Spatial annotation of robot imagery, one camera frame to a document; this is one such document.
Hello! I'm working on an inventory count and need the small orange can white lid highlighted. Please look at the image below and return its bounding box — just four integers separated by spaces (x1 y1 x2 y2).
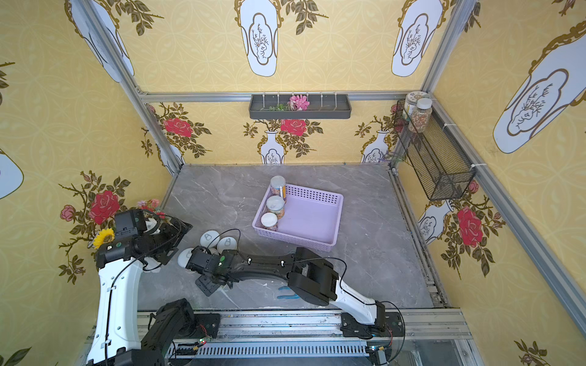
260 212 279 231

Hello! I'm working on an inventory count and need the green label can white lid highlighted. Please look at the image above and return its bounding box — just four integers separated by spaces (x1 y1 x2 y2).
266 195 285 220

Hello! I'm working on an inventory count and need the tall can with spoon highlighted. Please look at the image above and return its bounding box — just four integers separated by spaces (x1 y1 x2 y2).
269 175 286 201

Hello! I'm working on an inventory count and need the purple plastic basket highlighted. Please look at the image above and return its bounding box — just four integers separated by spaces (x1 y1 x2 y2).
252 184 343 253

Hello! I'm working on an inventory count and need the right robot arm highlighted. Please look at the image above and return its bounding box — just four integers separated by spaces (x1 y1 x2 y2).
178 246 389 339

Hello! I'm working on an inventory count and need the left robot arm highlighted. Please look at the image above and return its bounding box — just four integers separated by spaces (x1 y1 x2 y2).
86 209 200 365

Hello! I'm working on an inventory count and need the flower pot white fence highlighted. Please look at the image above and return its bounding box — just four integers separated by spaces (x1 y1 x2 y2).
92 198 166 250

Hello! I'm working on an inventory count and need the pull-tab can centre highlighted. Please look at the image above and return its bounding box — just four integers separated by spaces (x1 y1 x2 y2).
216 236 238 253

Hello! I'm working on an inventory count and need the pull-tab can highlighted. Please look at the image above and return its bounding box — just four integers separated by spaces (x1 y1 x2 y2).
177 248 193 268
216 236 238 253
200 230 221 249

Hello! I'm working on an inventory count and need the pull-tab can left front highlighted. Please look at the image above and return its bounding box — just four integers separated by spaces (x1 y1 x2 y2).
177 248 193 268

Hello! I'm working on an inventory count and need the pull-tab can left back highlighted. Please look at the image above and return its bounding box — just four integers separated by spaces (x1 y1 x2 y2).
200 230 221 249

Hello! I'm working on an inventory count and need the pink artificial flower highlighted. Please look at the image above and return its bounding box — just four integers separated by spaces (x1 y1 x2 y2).
288 95 310 111

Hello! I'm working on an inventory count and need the glass jar patterned lid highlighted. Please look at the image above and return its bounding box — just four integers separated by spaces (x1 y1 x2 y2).
403 91 430 117

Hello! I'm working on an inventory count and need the glass jar white lid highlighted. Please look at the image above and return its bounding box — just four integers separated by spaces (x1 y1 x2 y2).
408 98 433 133

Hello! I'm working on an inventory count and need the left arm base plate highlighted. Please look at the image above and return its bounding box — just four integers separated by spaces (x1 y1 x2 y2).
193 313 221 339

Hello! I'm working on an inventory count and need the teal garden fork yellow handle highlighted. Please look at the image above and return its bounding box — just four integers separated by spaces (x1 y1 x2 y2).
276 286 300 300

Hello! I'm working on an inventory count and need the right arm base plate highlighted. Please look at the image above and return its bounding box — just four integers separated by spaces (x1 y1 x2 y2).
340 311 405 339

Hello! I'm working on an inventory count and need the grey wall shelf tray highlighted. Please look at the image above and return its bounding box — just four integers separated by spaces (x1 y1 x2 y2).
249 92 352 120

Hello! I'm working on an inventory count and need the aluminium rail frame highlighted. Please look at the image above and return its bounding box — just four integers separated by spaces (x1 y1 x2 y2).
165 309 483 365

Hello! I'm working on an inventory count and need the black wire basket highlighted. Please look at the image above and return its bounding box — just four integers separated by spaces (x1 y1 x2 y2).
395 100 476 201

